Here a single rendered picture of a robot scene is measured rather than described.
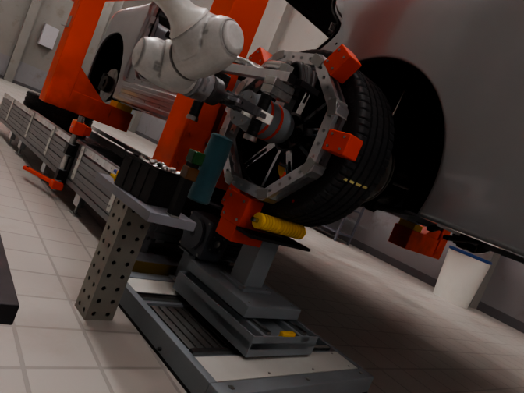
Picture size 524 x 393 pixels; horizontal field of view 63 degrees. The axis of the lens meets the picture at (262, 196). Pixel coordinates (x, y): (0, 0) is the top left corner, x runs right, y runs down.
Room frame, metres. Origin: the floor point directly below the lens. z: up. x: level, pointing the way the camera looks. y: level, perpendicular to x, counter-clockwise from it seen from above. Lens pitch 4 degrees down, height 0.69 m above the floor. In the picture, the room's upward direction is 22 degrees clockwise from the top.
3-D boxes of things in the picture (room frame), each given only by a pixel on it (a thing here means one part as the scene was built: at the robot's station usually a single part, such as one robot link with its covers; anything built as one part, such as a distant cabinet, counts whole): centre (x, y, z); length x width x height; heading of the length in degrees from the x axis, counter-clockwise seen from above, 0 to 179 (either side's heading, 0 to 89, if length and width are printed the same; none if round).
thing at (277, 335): (1.67, -0.10, 0.13); 0.50 x 0.36 x 0.10; 44
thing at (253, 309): (1.71, -0.07, 0.32); 0.40 x 0.30 x 0.28; 44
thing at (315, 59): (1.59, 0.05, 0.85); 0.54 x 0.07 x 0.54; 44
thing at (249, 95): (1.54, 0.10, 0.85); 0.21 x 0.14 x 0.14; 134
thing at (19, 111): (4.33, 2.19, 0.19); 1.00 x 0.86 x 0.39; 44
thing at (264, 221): (1.57, -0.10, 0.51); 0.29 x 0.06 x 0.06; 134
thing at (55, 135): (2.81, 1.25, 0.28); 2.47 x 0.09 x 0.22; 44
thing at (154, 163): (1.41, 0.35, 0.51); 0.20 x 0.14 x 0.13; 52
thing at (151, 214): (1.42, 0.37, 0.44); 0.43 x 0.17 x 0.03; 44
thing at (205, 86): (1.14, 0.27, 0.83); 0.09 x 0.06 x 0.09; 44
